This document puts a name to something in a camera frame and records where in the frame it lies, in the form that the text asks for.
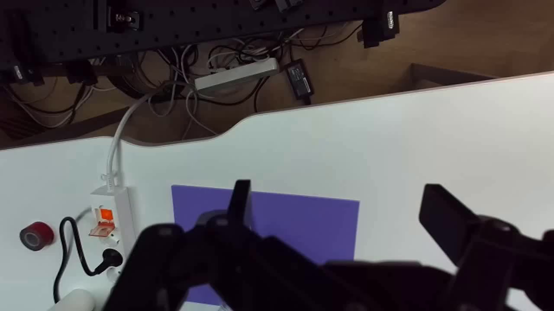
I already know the white cylindrical object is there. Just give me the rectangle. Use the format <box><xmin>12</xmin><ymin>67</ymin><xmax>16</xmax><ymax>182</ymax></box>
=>
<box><xmin>47</xmin><ymin>289</ymin><xmax>104</xmax><ymax>311</ymax></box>

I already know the grey power strip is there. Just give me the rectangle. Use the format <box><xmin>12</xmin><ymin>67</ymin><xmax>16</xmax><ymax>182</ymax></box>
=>
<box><xmin>192</xmin><ymin>58</ymin><xmax>282</xmax><ymax>94</ymax></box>

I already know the black power adapter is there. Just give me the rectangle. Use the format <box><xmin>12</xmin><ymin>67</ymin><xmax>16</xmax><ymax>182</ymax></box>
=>
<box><xmin>284</xmin><ymin>60</ymin><xmax>317</xmax><ymax>106</ymax></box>

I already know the thin white cable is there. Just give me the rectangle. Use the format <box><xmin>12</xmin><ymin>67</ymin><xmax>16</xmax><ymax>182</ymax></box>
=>
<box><xmin>172</xmin><ymin>44</ymin><xmax>222</xmax><ymax>141</ymax></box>

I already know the black mounted device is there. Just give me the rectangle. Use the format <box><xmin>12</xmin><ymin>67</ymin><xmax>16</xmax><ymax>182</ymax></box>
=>
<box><xmin>106</xmin><ymin>4</ymin><xmax>144</xmax><ymax>35</ymax></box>

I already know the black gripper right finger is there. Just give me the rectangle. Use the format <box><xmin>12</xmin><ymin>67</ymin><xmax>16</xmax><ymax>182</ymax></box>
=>
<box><xmin>417</xmin><ymin>184</ymin><xmax>554</xmax><ymax>311</ymax></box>

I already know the purple mat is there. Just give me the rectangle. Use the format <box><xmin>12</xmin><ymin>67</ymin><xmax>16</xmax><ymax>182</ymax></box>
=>
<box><xmin>170</xmin><ymin>184</ymin><xmax>362</xmax><ymax>308</ymax></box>

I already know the white power strip orange label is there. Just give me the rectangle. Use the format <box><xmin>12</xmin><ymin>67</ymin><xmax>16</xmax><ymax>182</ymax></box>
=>
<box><xmin>87</xmin><ymin>184</ymin><xmax>140</xmax><ymax>262</ymax></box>

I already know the black perforated board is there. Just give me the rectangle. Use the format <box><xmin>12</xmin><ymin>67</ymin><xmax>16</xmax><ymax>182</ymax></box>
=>
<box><xmin>0</xmin><ymin>0</ymin><xmax>447</xmax><ymax>67</ymax></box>

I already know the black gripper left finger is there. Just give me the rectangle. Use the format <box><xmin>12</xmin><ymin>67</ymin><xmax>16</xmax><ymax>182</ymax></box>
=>
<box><xmin>102</xmin><ymin>179</ymin><xmax>371</xmax><ymax>311</ymax></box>

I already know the black cable with plug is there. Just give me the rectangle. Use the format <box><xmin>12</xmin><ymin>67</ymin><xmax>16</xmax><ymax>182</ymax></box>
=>
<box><xmin>52</xmin><ymin>215</ymin><xmax>127</xmax><ymax>305</ymax></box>

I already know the thick white power cable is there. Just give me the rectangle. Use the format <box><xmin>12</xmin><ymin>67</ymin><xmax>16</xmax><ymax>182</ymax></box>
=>
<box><xmin>104</xmin><ymin>94</ymin><xmax>153</xmax><ymax>187</ymax></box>

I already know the black clamp bracket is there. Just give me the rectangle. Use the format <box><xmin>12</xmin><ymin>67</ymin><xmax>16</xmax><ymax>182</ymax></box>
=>
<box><xmin>357</xmin><ymin>8</ymin><xmax>404</xmax><ymax>51</ymax></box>

